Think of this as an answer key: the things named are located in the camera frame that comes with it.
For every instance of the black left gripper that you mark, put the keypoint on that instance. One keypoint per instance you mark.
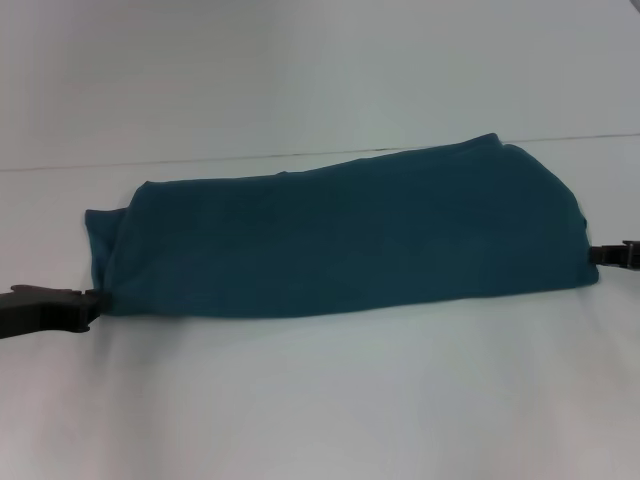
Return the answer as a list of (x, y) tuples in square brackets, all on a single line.
[(35, 311)]

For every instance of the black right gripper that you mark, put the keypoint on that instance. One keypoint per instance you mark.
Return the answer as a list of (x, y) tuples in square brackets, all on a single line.
[(632, 256)]

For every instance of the teal t-shirt with white lettering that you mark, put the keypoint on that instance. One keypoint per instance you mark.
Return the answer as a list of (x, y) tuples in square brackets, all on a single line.
[(340, 235)]

